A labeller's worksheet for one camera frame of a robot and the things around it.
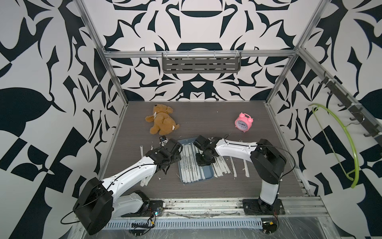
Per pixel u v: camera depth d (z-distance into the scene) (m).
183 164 0.89
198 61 0.99
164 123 0.94
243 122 0.97
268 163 0.49
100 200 0.39
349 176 0.61
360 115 0.55
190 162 0.89
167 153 0.63
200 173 0.85
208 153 0.66
